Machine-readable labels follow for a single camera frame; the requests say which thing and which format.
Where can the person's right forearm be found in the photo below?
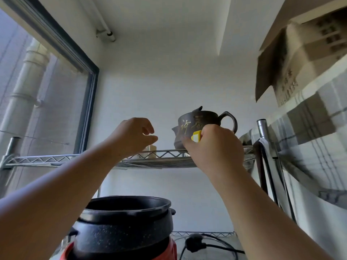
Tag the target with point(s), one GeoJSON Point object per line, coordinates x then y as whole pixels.
{"type": "Point", "coordinates": [260, 222]}

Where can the white ceiling pipe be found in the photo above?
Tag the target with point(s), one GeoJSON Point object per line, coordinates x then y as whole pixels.
{"type": "Point", "coordinates": [104, 31]}

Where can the dark window frame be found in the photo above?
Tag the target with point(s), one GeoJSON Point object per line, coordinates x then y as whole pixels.
{"type": "Point", "coordinates": [86, 86]}

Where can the brown cardboard box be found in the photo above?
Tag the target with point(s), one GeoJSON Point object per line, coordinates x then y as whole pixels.
{"type": "Point", "coordinates": [303, 51]}

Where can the person's left hand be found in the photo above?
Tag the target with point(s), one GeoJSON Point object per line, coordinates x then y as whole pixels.
{"type": "Point", "coordinates": [127, 138]}

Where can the black speckled cooking pot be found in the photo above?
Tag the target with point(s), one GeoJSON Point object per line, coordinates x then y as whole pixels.
{"type": "Point", "coordinates": [127, 227]}

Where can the grey white checked cloth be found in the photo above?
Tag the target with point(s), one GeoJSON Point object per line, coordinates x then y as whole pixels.
{"type": "Point", "coordinates": [311, 127]}

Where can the small white cup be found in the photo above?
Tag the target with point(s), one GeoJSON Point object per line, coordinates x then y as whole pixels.
{"type": "Point", "coordinates": [149, 151]}

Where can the dark brown inscribed teapot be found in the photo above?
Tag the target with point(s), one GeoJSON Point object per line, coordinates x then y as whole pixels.
{"type": "Point", "coordinates": [195, 121]}

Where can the person's right thumb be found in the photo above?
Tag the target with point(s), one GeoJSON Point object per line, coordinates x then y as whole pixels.
{"type": "Point", "coordinates": [188, 143]}

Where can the person's left forearm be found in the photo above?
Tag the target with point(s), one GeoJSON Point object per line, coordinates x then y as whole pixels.
{"type": "Point", "coordinates": [54, 203]}

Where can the red cooker base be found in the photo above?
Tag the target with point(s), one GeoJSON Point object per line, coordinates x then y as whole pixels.
{"type": "Point", "coordinates": [169, 249]}

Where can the small yellow white object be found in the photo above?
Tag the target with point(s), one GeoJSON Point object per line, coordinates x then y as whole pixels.
{"type": "Point", "coordinates": [196, 135]}

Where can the grey drain pipe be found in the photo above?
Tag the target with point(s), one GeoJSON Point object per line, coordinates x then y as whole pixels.
{"type": "Point", "coordinates": [24, 89]}

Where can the person's left thumb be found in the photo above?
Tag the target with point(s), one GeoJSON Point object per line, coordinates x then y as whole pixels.
{"type": "Point", "coordinates": [148, 142]}

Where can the person's right hand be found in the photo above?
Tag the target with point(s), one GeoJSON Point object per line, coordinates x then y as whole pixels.
{"type": "Point", "coordinates": [217, 152]}

